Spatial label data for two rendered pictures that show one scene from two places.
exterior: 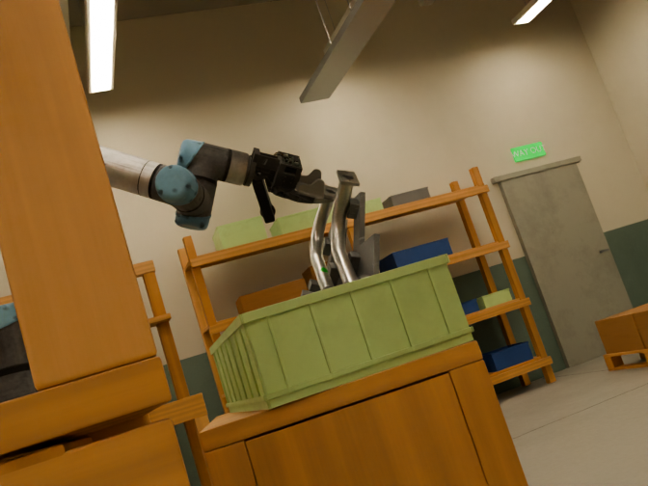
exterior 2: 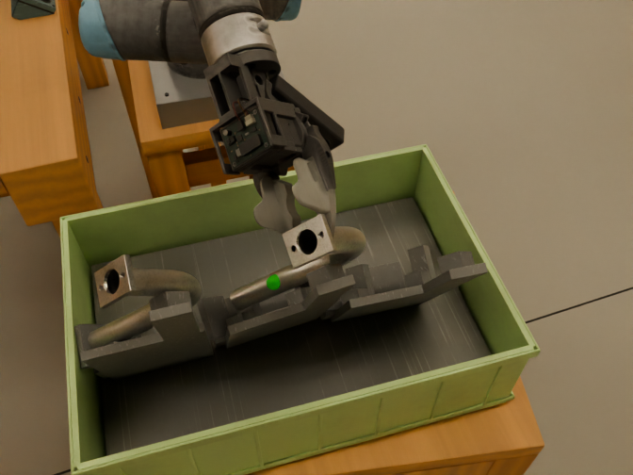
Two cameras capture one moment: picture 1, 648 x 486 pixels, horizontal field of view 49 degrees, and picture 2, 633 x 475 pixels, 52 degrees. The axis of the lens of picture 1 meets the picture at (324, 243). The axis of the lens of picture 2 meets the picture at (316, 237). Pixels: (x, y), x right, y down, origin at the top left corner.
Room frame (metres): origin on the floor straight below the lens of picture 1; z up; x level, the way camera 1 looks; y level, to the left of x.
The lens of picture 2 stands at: (1.66, -0.47, 1.74)
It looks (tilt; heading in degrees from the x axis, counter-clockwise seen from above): 52 degrees down; 92
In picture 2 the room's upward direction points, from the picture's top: straight up
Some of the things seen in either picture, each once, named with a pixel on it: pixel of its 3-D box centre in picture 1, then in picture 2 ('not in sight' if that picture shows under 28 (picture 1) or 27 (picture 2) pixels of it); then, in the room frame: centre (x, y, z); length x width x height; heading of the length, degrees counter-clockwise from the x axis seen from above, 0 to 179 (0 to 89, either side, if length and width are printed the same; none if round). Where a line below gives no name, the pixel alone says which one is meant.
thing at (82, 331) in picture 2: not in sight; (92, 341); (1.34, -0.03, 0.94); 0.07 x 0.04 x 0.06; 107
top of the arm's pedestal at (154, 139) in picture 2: not in sight; (208, 87); (1.40, 0.66, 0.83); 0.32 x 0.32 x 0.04; 17
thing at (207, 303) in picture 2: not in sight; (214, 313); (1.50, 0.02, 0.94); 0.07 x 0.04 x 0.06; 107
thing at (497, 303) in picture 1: (370, 314); not in sight; (6.68, -0.20, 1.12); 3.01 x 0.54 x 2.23; 111
